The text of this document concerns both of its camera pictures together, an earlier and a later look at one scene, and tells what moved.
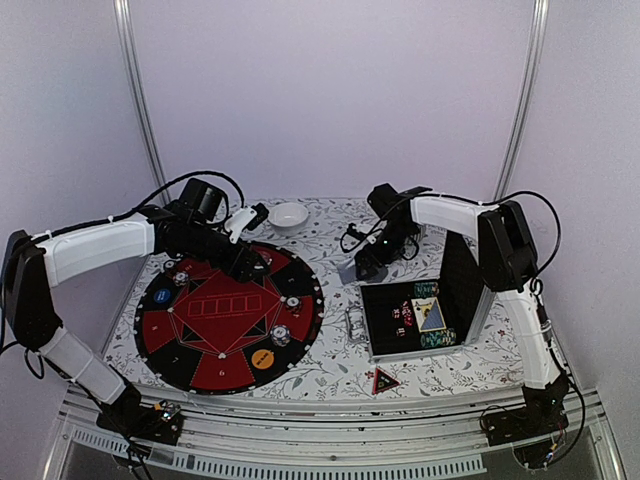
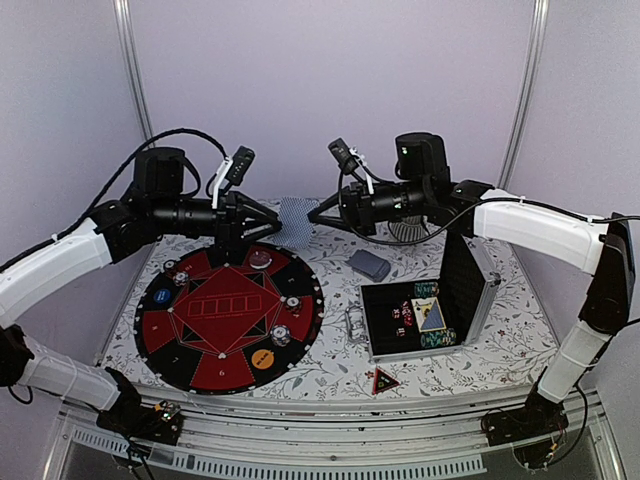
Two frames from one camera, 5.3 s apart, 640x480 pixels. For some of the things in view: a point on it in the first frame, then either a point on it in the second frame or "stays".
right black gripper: [381, 260] to [352, 221]
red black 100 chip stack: [293, 304] stays
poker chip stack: [280, 335] stays
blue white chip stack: [181, 278] stays
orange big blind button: [262, 358] stays
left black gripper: [242, 273] to [231, 209]
